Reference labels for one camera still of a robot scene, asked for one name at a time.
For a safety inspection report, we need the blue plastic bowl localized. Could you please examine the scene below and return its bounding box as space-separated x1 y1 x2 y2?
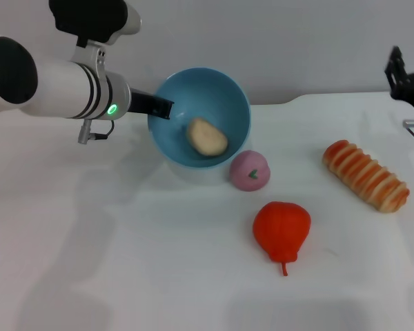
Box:
147 67 252 169

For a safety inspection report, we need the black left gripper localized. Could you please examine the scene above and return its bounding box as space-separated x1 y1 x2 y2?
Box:
125 87 175 121

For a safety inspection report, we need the orange striped long bread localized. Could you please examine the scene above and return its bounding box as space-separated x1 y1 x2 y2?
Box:
322 139 410 214

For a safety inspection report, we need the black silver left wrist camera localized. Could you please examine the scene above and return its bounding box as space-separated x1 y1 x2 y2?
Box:
48 0 142 48

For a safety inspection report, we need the pink peach bun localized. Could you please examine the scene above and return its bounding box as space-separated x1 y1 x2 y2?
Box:
230 150 272 192

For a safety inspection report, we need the left arm cable silver plug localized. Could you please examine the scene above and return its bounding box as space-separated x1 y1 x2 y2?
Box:
77 119 115 146

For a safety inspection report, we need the beige egg yolk pastry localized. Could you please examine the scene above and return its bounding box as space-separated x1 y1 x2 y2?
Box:
186 117 228 158

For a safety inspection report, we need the red toy pear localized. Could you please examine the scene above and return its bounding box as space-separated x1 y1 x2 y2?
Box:
252 201 312 277

